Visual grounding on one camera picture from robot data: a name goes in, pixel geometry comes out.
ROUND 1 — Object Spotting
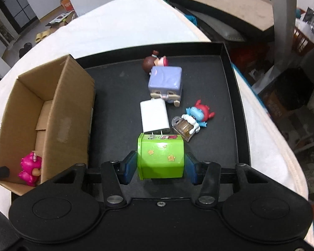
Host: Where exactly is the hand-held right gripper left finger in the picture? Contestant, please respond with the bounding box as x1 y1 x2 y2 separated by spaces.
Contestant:
51 150 138 206

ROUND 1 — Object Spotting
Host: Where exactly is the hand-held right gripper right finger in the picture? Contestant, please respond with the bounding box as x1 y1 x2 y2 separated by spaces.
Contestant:
185 151 267 206

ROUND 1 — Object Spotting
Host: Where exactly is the green box toy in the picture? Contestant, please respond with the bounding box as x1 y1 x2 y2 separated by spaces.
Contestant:
136 133 186 180

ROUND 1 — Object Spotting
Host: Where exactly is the blue monster figure with mug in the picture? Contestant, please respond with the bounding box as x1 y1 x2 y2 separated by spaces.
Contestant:
172 99 215 143

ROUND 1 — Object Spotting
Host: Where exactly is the white charger plug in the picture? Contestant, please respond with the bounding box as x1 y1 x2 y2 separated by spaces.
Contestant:
140 99 171 136

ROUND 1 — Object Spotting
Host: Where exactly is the brown cardboard box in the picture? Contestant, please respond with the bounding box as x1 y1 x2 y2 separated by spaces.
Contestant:
0 54 96 196

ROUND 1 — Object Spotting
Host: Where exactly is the purple cube toy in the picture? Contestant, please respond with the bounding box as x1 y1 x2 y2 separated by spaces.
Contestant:
148 66 183 108

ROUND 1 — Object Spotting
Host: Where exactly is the brown-haired doll figure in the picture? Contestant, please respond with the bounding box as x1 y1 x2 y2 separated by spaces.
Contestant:
142 50 169 75

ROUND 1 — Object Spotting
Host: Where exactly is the pink unicorn figure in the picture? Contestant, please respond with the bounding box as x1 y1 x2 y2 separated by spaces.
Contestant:
18 150 42 187

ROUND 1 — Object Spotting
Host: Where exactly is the black bin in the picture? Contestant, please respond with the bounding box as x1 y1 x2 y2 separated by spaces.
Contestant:
276 68 314 110

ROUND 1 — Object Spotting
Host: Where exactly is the grey cushion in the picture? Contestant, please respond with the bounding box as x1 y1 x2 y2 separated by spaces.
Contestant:
196 13 246 42

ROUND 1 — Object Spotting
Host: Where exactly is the black tray with brown inside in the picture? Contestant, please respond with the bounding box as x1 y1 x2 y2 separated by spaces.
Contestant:
168 0 275 41

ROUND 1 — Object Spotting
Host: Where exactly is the grey desk frame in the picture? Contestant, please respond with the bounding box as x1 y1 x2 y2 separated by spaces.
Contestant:
267 0 304 68

